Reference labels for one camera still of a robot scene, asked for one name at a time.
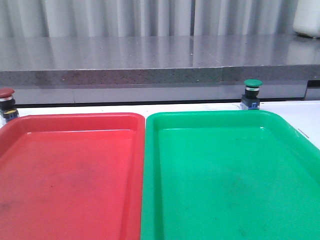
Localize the green plastic tray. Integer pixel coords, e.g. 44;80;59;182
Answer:
140;110;320;240

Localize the red mushroom push button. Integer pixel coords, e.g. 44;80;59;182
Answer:
0;88;19;125

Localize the grey stone counter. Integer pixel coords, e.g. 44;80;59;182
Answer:
0;34;320;89

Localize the green mushroom push button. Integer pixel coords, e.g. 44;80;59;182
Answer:
240;79;263;110

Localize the white container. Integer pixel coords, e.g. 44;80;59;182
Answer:
292;0;320;38

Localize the red plastic tray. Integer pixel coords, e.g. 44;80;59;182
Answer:
0;113;145;240

